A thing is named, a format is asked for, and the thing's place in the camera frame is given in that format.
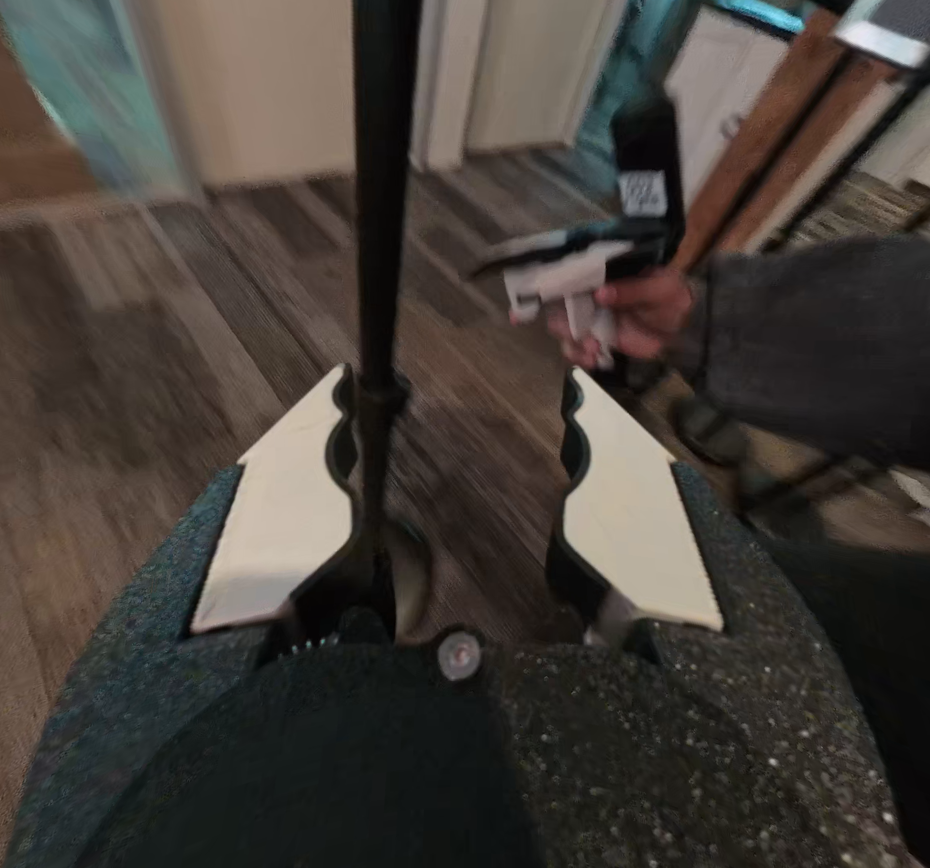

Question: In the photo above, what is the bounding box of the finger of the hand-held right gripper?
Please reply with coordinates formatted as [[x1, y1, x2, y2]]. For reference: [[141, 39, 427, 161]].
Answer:
[[503, 258, 607, 324], [468, 227, 635, 279]]

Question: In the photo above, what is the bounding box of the black snap frame sign stand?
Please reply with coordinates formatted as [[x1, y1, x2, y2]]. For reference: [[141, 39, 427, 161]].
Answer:
[[351, 0, 431, 640]]

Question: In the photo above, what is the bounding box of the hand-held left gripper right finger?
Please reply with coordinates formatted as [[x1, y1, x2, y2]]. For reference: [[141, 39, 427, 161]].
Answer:
[[546, 365, 725, 644]]

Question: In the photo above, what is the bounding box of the person's right hand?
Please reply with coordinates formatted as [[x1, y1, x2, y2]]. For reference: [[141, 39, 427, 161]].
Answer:
[[545, 268, 696, 378]]

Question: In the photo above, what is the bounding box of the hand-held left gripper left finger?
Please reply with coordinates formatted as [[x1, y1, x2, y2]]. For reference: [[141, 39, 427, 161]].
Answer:
[[190, 364, 364, 634]]

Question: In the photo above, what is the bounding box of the wooden pillar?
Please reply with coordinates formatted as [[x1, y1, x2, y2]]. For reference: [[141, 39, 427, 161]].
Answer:
[[676, 7, 905, 255]]

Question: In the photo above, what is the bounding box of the person's right forearm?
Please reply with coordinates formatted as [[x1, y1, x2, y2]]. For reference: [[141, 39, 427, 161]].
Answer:
[[683, 234, 930, 473]]

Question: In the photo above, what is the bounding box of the white recycling cabinet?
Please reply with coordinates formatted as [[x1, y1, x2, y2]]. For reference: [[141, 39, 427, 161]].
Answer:
[[663, 0, 807, 211]]

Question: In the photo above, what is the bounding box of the person's torso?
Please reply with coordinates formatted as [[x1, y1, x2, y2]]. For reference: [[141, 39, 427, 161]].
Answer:
[[752, 519, 930, 865]]

